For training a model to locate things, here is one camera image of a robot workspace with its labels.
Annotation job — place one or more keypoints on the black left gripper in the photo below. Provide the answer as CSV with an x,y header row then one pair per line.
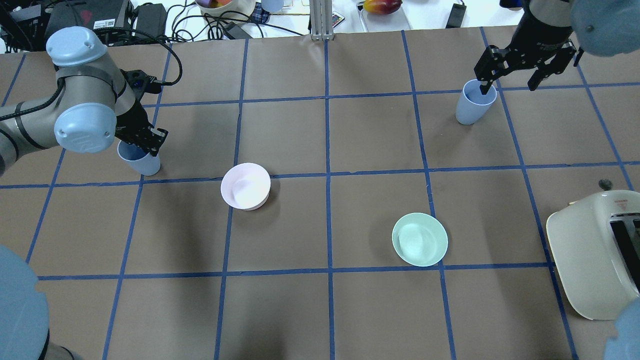
x,y
129,118

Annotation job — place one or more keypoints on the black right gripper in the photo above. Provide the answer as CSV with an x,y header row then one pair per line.
x,y
542,35

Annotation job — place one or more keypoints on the blue cup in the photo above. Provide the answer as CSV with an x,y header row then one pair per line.
x,y
272,6
473,103
139,160

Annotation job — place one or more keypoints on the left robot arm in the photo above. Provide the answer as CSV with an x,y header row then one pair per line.
x,y
94,104

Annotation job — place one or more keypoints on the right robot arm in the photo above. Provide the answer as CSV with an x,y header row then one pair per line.
x,y
603,28

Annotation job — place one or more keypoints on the small black power brick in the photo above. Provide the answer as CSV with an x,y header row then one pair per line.
x,y
456,15

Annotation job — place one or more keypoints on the pink bowl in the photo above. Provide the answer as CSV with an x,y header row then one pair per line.
x,y
246,186

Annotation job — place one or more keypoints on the black power adapter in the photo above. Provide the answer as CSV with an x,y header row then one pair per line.
x,y
150,19

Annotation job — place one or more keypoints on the black computer box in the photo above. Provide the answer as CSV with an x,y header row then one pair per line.
x,y
109,19

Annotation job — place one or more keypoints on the bowl of foam blocks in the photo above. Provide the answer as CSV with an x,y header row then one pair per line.
x,y
230,9

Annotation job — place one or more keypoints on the red mango fruit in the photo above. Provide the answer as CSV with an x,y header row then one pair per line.
x,y
382,7

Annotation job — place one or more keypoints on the blue cup on rack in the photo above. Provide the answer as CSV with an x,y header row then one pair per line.
x,y
272,6

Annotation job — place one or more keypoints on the cream toaster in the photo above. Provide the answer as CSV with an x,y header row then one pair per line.
x,y
595,246

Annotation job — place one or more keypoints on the green bowl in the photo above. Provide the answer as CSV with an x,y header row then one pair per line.
x,y
420,239

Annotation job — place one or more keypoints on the aluminium frame post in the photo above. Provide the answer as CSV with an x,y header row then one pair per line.
x,y
321,20

